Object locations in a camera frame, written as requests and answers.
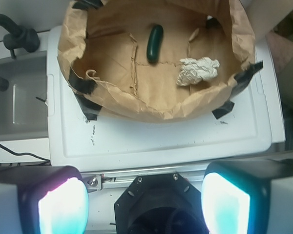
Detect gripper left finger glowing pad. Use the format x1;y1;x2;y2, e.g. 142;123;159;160
18;166;89;234

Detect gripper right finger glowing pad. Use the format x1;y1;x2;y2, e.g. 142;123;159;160
201;160;293;234

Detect white paper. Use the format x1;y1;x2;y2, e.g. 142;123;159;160
176;57;220;86

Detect white plastic lid board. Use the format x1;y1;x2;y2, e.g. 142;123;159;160
47;26;285;172

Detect black tape strip front right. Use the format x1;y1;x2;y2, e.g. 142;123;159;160
212;100;235;119

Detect black tape strip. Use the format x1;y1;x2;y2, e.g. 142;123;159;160
212;100;235;119
68;67;104;121
234;61;263;85

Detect toy grey sink basin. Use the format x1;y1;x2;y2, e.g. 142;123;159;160
0;51;48;141

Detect black tape strip front left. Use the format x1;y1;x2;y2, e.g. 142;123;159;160
68;67;104;121

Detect black tape strip right side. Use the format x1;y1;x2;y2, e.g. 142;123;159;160
234;61;263;85

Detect brown paper bag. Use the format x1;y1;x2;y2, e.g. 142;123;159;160
58;0;255;123

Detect dark green toy cucumber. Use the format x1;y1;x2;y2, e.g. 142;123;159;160
146;24;164;63

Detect aluminium rail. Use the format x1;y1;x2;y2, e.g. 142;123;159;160
80;168;208;195

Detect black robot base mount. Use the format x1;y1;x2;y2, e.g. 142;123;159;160
114;173;209;234

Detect thin black cable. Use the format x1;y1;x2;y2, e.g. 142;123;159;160
0;136;51;163

